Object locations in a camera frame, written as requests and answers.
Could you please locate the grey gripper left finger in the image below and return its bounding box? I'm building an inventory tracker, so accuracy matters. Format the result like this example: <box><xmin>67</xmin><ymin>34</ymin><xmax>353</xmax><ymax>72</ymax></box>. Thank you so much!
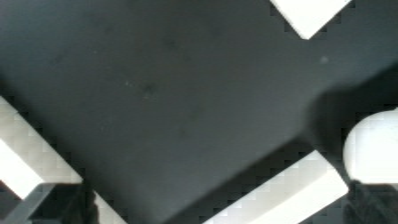
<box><xmin>3</xmin><ymin>183</ymin><xmax>96</xmax><ymax>224</ymax></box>

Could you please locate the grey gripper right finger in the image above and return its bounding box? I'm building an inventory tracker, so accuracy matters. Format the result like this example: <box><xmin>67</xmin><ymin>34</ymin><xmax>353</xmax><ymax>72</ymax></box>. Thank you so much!
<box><xmin>318</xmin><ymin>179</ymin><xmax>398</xmax><ymax>224</ymax></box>

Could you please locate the white lamp bulb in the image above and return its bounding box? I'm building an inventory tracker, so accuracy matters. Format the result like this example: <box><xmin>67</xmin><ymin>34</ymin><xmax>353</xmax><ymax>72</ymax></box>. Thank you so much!
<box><xmin>343</xmin><ymin>109</ymin><xmax>398</xmax><ymax>184</ymax></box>

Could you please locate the white lamp base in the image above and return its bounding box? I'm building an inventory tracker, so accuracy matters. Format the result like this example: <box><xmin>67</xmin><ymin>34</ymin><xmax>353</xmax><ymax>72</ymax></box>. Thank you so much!
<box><xmin>270</xmin><ymin>0</ymin><xmax>352</xmax><ymax>40</ymax></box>

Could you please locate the white front fence rail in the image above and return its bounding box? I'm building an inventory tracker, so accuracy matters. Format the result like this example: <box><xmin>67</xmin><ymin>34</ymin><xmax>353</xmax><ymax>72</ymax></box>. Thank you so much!
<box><xmin>0</xmin><ymin>96</ymin><xmax>126</xmax><ymax>224</ymax></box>

